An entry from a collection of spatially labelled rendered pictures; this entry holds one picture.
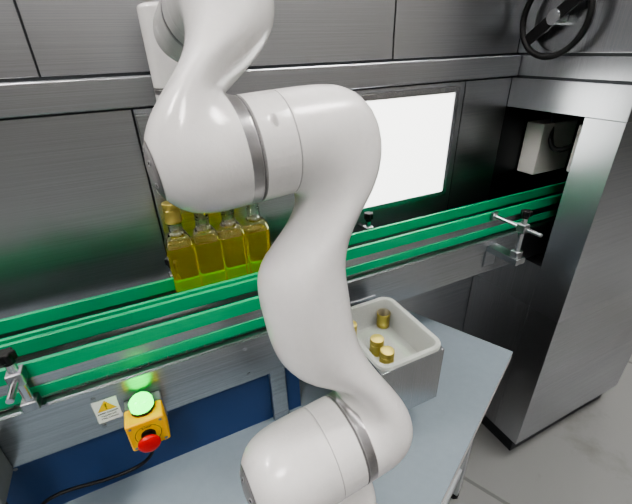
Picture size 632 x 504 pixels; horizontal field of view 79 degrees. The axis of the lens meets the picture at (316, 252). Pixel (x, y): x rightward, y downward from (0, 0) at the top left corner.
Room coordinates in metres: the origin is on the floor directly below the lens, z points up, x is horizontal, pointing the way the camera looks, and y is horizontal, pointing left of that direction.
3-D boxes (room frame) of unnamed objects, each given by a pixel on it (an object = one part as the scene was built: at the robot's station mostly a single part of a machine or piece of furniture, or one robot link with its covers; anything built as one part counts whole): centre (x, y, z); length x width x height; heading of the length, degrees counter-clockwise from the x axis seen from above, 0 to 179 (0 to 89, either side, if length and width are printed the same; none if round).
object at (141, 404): (0.52, 0.35, 1.01); 0.05 x 0.05 x 0.03
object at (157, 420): (0.52, 0.35, 0.96); 0.07 x 0.07 x 0.07; 25
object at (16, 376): (0.46, 0.51, 1.11); 0.07 x 0.04 x 0.13; 25
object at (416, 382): (0.74, -0.15, 0.92); 0.27 x 0.17 x 0.15; 25
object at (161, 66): (0.77, 0.24, 1.62); 0.09 x 0.08 x 0.13; 117
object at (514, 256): (1.03, -0.60, 1.07); 0.17 x 0.05 x 0.23; 25
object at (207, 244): (0.77, 0.25, 1.16); 0.06 x 0.06 x 0.21; 25
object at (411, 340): (0.72, -0.16, 0.97); 0.22 x 0.17 x 0.09; 25
